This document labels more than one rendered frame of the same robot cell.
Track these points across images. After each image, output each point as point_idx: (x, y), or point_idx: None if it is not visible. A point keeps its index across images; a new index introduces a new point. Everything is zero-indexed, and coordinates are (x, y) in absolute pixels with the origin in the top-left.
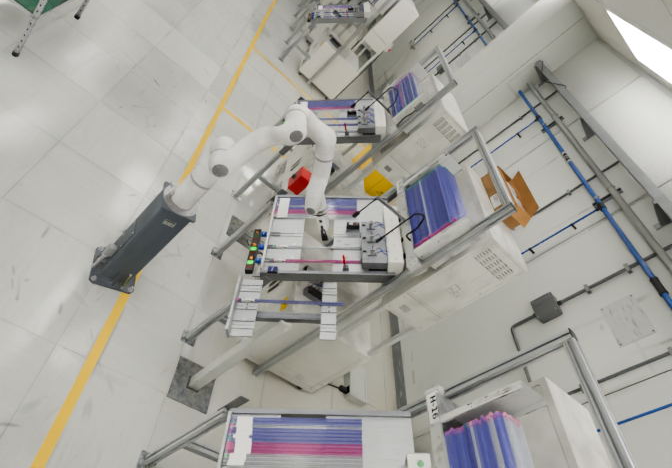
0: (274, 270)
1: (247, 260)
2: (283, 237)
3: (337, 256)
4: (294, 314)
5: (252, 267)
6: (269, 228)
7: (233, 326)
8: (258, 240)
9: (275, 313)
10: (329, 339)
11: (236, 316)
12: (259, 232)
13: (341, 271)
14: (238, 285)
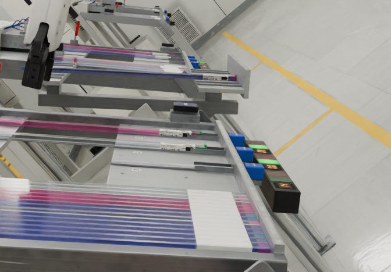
0: (179, 102)
1: (267, 148)
2: (180, 163)
3: (2, 129)
4: (122, 96)
5: (245, 141)
6: (238, 162)
7: (224, 72)
8: (265, 171)
9: (159, 98)
10: (60, 62)
11: (226, 75)
12: (276, 184)
13: (4, 109)
14: (241, 64)
